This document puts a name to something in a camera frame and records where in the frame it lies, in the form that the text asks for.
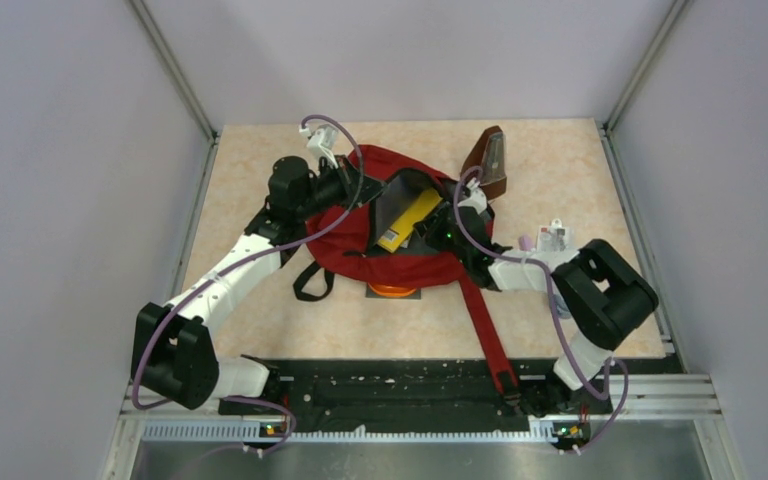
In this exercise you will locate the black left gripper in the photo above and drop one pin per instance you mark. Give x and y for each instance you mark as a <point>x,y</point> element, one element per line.
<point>348,177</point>

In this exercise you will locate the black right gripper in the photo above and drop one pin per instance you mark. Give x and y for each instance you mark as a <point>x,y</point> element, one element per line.
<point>428,228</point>

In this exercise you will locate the yellow book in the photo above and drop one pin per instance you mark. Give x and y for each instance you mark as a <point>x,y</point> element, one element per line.
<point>398,232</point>

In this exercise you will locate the red student backpack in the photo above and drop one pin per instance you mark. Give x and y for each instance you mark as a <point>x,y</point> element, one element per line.
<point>350,250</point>

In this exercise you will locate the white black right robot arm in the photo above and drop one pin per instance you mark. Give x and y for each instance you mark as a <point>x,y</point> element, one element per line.
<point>596,298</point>

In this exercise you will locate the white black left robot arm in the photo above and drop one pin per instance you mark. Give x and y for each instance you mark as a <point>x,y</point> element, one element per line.
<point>173,350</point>

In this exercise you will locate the white blister pack item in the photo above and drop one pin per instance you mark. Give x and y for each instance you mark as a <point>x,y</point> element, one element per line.
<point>556,237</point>

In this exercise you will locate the orange letter e toy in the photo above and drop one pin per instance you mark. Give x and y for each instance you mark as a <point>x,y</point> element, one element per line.
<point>392,290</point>

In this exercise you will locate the pink tube item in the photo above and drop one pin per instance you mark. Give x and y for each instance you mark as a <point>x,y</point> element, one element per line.
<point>527,244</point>

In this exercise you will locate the brown wooden metronome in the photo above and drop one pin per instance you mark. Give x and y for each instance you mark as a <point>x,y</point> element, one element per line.
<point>489,153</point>

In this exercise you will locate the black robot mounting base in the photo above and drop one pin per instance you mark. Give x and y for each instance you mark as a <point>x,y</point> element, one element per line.
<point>441,396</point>

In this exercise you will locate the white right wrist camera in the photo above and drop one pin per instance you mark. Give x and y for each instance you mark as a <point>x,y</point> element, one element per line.
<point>473,197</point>

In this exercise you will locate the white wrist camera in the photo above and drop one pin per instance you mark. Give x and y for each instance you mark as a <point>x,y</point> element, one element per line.
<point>473,197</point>
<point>320,143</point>

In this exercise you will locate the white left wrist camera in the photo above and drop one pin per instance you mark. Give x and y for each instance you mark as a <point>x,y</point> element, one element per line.
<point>320,143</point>

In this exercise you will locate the dark grey square base plate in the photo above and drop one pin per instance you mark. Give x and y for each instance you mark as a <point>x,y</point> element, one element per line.
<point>390,296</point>

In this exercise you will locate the aluminium frame rail left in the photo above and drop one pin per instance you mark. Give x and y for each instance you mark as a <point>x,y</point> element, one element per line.
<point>180,137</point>

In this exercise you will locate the aluminium frame rail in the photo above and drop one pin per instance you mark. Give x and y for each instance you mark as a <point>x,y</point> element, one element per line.
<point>180,137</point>
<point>617,138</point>

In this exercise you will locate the aluminium frame rail right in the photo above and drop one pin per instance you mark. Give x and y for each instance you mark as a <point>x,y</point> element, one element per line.
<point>617,138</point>

